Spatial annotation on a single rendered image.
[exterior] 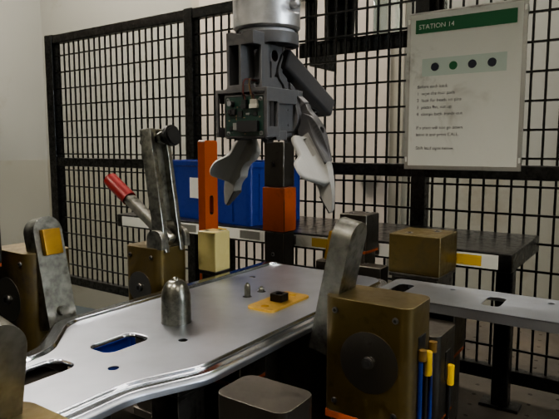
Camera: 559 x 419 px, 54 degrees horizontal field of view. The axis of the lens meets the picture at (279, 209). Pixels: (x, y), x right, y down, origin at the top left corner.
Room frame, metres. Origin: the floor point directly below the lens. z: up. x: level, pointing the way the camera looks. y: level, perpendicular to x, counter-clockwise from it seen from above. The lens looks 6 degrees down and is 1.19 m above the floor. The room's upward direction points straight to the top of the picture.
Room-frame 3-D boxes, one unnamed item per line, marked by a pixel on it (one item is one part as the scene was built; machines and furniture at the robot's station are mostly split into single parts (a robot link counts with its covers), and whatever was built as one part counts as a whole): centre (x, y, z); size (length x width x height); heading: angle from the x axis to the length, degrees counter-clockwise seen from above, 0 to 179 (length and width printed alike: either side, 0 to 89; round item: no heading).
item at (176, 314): (0.59, 0.11, 1.02); 0.03 x 0.03 x 0.07
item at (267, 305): (0.66, 0.00, 1.01); 0.08 x 0.04 x 0.01; 145
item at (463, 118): (1.09, -0.35, 1.30); 0.23 x 0.02 x 0.31; 55
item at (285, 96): (0.64, 0.02, 1.25); 0.09 x 0.08 x 0.12; 145
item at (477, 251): (1.16, -0.04, 1.02); 0.90 x 0.22 x 0.03; 55
